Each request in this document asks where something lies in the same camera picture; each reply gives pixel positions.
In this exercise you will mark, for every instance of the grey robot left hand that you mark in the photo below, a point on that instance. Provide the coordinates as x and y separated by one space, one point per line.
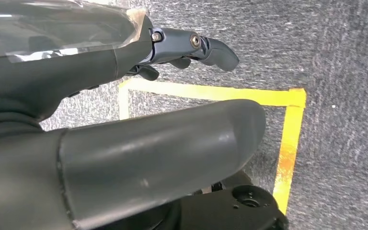
155 152

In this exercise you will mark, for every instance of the yellow floor tape square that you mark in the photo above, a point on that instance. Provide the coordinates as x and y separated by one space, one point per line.
293 143

